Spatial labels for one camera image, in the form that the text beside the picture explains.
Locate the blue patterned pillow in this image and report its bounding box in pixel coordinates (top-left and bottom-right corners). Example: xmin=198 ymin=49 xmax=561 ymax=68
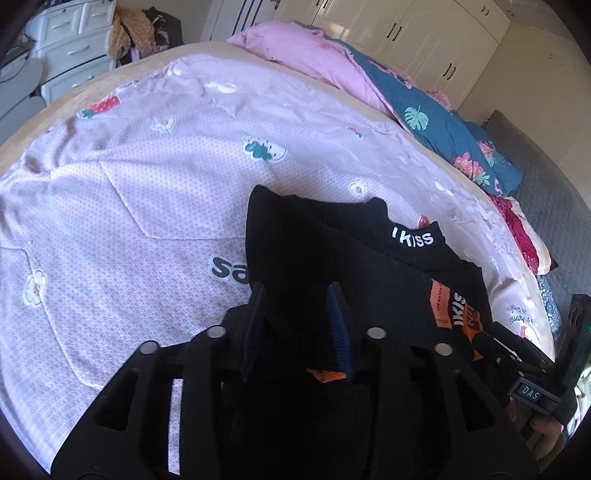
xmin=536 ymin=276 xmax=562 ymax=342

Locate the black bag on floor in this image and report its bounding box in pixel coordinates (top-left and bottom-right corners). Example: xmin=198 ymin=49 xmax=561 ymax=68
xmin=142 ymin=7 xmax=184 ymax=52

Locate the cream glossy wardrobe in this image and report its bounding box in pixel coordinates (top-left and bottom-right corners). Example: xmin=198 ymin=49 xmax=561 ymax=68
xmin=204 ymin=0 xmax=510 ymax=108

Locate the person's right hand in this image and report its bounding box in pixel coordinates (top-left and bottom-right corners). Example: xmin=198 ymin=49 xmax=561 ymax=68
xmin=505 ymin=399 xmax=565 ymax=472

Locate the black long-sleeve IKISS top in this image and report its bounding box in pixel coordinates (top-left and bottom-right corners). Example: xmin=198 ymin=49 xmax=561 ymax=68
xmin=244 ymin=185 xmax=555 ymax=480

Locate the red and cream blanket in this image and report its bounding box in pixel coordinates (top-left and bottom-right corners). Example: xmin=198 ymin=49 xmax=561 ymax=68
xmin=490 ymin=196 xmax=557 ymax=276

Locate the grey padded headboard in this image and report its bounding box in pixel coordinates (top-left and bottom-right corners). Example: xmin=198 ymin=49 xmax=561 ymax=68
xmin=483 ymin=110 xmax=590 ymax=327

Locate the grey round chair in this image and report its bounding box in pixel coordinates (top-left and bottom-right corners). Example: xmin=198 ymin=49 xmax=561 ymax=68
xmin=0 ymin=54 xmax=46 ymax=144

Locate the tan fluffy garment pile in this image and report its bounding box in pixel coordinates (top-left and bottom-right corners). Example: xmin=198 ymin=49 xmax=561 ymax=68
xmin=107 ymin=6 xmax=157 ymax=61

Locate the pink and blue floral duvet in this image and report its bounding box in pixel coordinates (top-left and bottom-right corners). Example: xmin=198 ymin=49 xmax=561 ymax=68
xmin=228 ymin=21 xmax=524 ymax=197

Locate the lilac strawberry print quilt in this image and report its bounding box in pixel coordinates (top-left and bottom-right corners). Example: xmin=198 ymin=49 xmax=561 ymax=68
xmin=1 ymin=54 xmax=554 ymax=469

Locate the beige bed sheet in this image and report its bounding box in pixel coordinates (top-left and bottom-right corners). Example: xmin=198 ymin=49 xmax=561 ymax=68
xmin=1 ymin=43 xmax=505 ymax=245

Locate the white drawer cabinet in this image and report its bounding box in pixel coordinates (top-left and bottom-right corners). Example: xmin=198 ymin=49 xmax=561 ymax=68
xmin=25 ymin=0 xmax=117 ymax=105

